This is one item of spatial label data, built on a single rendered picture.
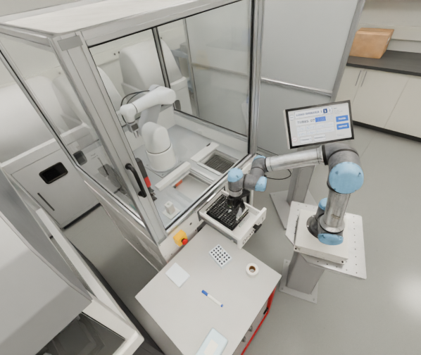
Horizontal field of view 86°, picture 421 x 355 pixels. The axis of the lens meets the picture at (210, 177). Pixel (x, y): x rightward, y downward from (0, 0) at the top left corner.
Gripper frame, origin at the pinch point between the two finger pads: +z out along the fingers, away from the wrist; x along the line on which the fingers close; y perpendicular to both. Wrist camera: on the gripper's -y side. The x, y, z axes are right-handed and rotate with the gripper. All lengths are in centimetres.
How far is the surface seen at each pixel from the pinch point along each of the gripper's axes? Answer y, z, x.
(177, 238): 33.4, 6.5, -20.0
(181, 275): 45, 20, -8
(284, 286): -17, 96, 36
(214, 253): 23.2, 17.6, -0.9
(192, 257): 32.6, 21.5, -11.4
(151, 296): 64, 21, -14
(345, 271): -15, 21, 63
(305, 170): -101, 39, 5
